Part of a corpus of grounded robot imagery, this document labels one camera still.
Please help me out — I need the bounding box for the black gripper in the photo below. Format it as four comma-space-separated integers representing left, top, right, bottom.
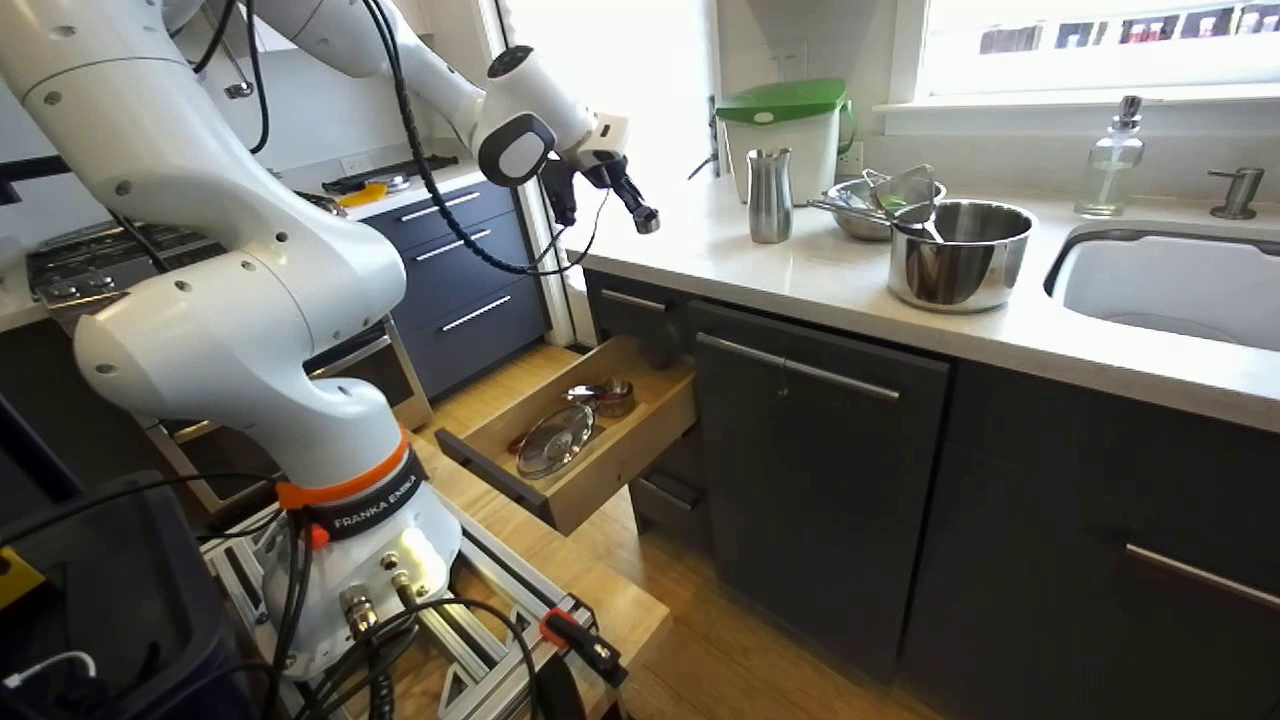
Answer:
574, 150, 663, 240

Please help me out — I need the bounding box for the tall steel cup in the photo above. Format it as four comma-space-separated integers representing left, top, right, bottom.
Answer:
738, 145, 799, 250

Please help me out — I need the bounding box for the blue drawer cabinet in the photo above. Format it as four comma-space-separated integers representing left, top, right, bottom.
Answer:
355, 174, 553, 404

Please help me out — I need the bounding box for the red measuring cup set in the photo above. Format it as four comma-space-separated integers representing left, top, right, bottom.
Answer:
584, 377, 643, 419

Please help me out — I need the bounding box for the clear glass measuring bowl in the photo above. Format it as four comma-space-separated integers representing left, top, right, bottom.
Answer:
506, 397, 598, 481

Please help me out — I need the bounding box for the open wooden drawer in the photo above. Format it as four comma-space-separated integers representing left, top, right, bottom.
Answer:
432, 334, 698, 535

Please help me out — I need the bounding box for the dark drawer cabinet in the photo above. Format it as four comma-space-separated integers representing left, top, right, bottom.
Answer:
584, 274, 710, 555

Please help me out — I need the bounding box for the white bin with green lid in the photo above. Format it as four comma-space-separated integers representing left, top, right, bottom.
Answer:
710, 76, 856, 205

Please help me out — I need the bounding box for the steel mixing bowl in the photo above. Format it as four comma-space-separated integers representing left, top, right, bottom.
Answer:
818, 174, 936, 250

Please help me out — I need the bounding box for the steel kitchen utensil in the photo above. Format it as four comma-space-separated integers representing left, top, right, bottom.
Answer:
864, 162, 948, 224

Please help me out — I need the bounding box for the steel cooking pot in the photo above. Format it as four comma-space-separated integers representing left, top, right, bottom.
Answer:
885, 197, 1041, 318

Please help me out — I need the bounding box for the red black clamp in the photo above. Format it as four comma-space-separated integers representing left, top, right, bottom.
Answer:
536, 606, 631, 694

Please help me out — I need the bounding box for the white framed window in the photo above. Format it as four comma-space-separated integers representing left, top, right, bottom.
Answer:
870, 0, 1280, 135

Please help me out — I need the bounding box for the clear soap dispenser bottle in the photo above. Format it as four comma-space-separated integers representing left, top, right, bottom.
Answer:
1075, 91, 1150, 219

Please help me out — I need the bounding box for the dark sink base cabinet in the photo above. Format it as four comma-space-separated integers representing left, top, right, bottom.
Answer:
895, 356, 1280, 720

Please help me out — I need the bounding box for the white undermount sink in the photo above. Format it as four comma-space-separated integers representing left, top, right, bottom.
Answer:
1041, 217, 1280, 356

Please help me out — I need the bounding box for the small steel sink fixture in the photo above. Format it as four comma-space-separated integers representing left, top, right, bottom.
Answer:
1205, 162, 1267, 224

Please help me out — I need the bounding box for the black storage bin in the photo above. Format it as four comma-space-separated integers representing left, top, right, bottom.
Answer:
0, 397, 256, 720

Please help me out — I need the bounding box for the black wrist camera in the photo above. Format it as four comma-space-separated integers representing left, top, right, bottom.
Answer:
540, 157, 580, 228

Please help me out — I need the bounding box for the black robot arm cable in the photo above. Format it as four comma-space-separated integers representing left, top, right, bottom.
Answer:
355, 0, 613, 283

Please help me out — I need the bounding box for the steel dishwasher handle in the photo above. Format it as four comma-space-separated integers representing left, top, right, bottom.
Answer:
690, 329, 903, 404

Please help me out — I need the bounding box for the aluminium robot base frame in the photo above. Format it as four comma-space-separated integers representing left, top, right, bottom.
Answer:
196, 497, 671, 720

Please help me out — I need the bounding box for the black base cable bundle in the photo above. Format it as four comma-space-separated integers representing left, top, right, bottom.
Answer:
253, 515, 553, 720

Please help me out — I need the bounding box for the steel cabinet handle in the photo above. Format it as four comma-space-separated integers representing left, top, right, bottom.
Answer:
1118, 541, 1280, 618

